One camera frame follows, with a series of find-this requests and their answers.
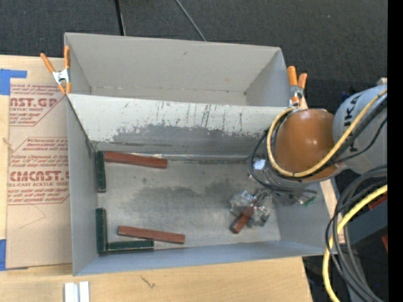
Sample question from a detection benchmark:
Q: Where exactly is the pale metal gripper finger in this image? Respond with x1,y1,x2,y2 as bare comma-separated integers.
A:
229,191,258,216
249,199,273,228

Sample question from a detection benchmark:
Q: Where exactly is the short red-brown block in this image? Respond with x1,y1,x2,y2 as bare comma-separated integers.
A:
229,206,255,235

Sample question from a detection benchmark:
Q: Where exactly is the grey metal bin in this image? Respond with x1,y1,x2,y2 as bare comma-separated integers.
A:
64,32,327,277

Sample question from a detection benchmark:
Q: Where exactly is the dark green flat block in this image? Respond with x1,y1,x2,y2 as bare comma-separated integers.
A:
105,239,156,253
95,150,107,193
95,207,108,255

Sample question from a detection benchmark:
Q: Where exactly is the brown cardboard board red print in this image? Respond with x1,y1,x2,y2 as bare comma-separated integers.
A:
0,54,74,271

